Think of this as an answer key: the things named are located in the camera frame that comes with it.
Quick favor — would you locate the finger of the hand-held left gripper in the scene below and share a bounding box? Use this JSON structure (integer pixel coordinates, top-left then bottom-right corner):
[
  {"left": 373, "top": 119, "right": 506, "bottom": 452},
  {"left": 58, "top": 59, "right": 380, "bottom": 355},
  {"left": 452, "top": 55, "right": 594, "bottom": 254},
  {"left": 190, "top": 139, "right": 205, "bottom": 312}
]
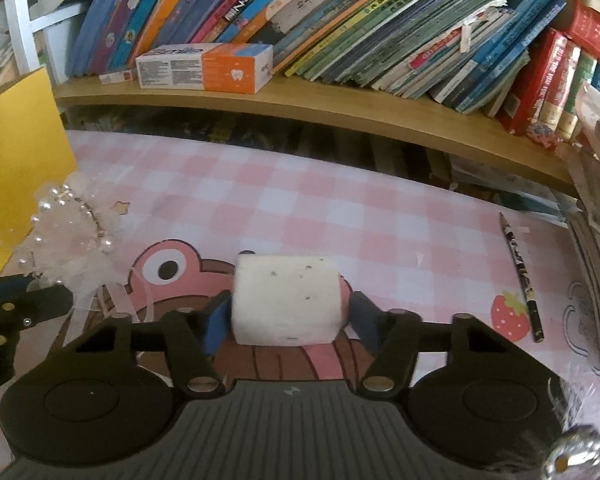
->
[
  {"left": 0, "top": 285, "right": 75, "bottom": 334},
  {"left": 0, "top": 268, "right": 32, "bottom": 294}
]

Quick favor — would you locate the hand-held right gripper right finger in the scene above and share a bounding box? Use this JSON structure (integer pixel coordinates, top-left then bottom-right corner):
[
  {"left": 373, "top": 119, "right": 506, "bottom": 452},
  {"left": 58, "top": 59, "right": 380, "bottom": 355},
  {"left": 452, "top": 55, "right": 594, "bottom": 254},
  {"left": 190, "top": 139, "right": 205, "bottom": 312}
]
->
[{"left": 351, "top": 290, "right": 512, "bottom": 396}]

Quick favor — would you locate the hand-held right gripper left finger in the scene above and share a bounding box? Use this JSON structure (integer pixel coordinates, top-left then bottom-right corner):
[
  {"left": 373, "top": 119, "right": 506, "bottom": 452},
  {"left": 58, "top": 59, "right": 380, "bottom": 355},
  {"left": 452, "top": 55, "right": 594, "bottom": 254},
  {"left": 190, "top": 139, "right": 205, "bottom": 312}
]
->
[{"left": 74, "top": 290, "right": 234, "bottom": 396}]

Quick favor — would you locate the white sponge block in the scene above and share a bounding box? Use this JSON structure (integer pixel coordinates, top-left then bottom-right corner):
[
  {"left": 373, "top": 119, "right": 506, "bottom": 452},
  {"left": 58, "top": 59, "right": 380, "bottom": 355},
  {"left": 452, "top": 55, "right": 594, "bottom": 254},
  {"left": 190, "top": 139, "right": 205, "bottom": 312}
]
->
[{"left": 231, "top": 253, "right": 346, "bottom": 347}]

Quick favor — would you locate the pearl lace hair accessory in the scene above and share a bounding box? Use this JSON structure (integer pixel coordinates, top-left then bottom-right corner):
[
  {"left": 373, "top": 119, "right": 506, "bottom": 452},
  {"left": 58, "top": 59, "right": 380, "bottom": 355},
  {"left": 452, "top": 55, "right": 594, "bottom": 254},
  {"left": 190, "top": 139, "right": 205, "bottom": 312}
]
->
[{"left": 17, "top": 171, "right": 157, "bottom": 322}]

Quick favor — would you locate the yellow cardboard box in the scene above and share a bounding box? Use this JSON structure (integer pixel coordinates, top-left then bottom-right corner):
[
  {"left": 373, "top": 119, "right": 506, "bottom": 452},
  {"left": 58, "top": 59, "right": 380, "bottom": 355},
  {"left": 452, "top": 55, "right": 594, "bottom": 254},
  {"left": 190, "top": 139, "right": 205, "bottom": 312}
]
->
[{"left": 0, "top": 66, "right": 79, "bottom": 274}]

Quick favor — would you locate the pink printed desk mat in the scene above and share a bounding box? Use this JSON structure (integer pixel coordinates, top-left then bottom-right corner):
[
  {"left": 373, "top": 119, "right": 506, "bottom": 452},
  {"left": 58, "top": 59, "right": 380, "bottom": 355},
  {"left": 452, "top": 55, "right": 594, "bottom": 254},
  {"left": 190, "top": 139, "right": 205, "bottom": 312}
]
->
[{"left": 0, "top": 130, "right": 600, "bottom": 480}]

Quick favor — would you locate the black patterned pencil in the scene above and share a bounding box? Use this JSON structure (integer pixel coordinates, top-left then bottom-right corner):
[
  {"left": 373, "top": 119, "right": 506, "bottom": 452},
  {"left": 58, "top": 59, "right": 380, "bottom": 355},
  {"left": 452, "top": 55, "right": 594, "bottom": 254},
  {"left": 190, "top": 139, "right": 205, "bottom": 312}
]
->
[{"left": 498, "top": 212, "right": 545, "bottom": 344}]

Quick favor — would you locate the stack of booklets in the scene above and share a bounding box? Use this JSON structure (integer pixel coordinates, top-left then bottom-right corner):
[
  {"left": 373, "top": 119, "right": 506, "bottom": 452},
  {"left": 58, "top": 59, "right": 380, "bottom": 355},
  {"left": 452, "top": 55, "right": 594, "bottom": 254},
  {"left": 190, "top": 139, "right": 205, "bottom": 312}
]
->
[{"left": 449, "top": 154, "right": 582, "bottom": 224}]

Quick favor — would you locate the small red white box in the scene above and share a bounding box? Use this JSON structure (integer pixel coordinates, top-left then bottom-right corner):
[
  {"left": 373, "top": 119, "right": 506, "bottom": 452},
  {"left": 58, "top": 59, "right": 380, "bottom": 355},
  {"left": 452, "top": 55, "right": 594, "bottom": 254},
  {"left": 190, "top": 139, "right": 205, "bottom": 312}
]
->
[{"left": 98, "top": 68, "right": 137, "bottom": 85}]

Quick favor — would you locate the silver metal bell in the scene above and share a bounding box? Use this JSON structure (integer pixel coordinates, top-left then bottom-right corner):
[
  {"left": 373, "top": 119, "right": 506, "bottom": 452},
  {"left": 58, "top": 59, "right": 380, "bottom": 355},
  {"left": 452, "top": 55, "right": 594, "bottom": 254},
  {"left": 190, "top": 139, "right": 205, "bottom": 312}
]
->
[{"left": 542, "top": 424, "right": 600, "bottom": 480}]

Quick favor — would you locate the pile of loose papers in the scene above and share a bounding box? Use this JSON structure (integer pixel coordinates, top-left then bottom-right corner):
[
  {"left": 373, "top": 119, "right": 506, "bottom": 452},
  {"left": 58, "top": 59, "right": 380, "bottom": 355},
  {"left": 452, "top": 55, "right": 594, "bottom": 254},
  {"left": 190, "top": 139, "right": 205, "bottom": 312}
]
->
[{"left": 555, "top": 79, "right": 600, "bottom": 377}]

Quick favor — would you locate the white orange toothpaste box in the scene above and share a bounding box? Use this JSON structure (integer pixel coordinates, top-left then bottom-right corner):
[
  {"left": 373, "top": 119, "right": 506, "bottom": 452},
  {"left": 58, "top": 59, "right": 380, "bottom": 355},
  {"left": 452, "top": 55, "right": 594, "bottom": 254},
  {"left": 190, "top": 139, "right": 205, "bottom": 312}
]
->
[{"left": 135, "top": 42, "right": 275, "bottom": 95}]

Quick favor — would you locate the row of leaning books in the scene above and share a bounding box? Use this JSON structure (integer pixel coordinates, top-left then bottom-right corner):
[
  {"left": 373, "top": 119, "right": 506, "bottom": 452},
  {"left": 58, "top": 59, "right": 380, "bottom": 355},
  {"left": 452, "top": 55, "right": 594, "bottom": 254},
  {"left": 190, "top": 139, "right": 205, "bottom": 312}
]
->
[{"left": 64, "top": 0, "right": 600, "bottom": 150}]

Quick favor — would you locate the wooden bookshelf white frame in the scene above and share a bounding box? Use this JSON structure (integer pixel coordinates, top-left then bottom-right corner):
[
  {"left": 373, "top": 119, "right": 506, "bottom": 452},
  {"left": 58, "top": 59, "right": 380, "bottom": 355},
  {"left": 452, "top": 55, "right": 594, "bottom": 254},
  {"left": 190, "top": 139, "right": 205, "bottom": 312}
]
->
[{"left": 2, "top": 0, "right": 582, "bottom": 199}]

